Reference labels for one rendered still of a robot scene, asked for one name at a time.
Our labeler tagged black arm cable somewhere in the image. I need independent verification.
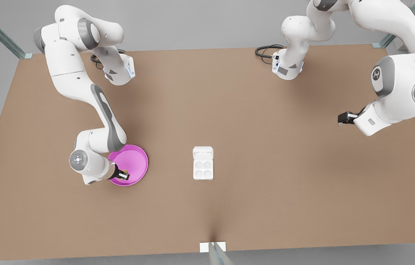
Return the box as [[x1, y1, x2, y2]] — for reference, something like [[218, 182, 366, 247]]
[[90, 49, 127, 71], [255, 45, 285, 65]]

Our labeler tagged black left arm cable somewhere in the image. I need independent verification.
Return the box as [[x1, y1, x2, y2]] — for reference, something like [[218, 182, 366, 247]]
[[255, 45, 285, 65]]

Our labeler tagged white egg box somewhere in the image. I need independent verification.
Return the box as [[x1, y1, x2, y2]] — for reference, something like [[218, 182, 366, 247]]
[[193, 159, 214, 181]]

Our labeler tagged magenta round plate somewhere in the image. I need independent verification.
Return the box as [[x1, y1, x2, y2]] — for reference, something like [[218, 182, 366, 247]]
[[108, 145, 149, 187]]

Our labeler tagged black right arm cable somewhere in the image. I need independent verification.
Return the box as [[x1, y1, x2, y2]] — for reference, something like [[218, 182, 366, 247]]
[[90, 49, 127, 71]]

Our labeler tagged white egg box lid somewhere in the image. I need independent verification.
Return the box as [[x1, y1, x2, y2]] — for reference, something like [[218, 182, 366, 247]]
[[193, 146, 214, 161]]

